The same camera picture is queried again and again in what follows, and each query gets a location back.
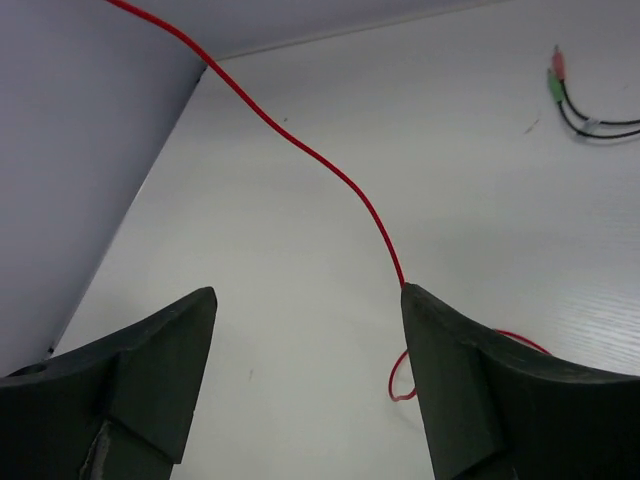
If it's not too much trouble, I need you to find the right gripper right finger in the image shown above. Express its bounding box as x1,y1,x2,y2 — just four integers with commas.
401,284,639,479

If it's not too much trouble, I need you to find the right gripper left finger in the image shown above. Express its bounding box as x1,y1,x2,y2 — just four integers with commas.
1,287,217,479

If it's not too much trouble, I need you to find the red headphone cable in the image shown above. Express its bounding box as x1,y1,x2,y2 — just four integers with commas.
104,0,551,403

